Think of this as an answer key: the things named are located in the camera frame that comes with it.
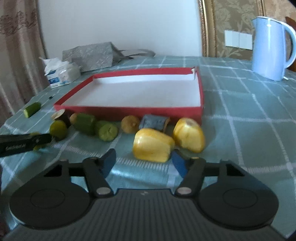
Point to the eggplant piece with white flesh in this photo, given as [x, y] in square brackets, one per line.
[61, 115]

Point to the small cucumber chunk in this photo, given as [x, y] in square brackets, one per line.
[106, 130]

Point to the light blue electric kettle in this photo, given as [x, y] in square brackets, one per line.
[269, 48]

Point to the green checked tablecloth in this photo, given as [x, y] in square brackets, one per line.
[247, 119]

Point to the brown longan fruit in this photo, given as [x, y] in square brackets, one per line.
[73, 118]

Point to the small orange fruit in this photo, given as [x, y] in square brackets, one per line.
[130, 124]

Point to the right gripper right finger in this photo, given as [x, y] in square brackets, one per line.
[225, 193]

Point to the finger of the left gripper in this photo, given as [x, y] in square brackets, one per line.
[15, 144]

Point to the lone cucumber piece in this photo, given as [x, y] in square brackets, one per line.
[32, 109]

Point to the red shallow cardboard box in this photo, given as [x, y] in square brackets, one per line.
[173, 92]

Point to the large cucumber chunk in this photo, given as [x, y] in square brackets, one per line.
[85, 123]

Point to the beige floral curtain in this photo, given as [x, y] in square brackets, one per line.
[22, 73]

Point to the white wall switch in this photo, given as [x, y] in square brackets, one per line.
[238, 40]

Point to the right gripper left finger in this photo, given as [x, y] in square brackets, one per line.
[63, 192]

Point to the grey patterned paper bag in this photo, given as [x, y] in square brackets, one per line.
[103, 55]

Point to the gold framed headboard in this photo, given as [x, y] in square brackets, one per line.
[234, 15]

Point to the tissue pack with cat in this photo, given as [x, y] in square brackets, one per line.
[60, 73]

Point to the small eggplant slice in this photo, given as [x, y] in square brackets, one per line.
[155, 122]

